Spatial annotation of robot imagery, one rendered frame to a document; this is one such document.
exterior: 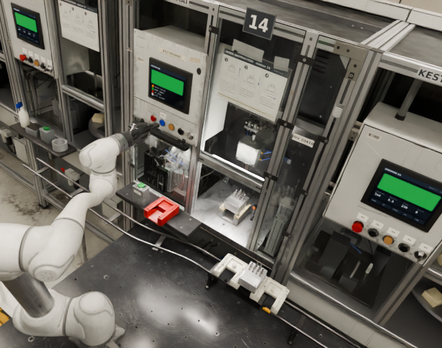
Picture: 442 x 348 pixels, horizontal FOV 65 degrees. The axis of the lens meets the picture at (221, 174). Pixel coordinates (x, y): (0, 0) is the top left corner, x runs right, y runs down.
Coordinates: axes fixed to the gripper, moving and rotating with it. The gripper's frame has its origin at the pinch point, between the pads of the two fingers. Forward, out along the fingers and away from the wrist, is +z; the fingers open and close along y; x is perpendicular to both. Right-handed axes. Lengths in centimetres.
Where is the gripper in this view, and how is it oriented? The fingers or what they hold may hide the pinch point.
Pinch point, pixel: (152, 126)
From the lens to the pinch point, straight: 176.4
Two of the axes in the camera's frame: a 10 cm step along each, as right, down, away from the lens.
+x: -8.3, -4.2, 3.6
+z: 5.4, -4.3, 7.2
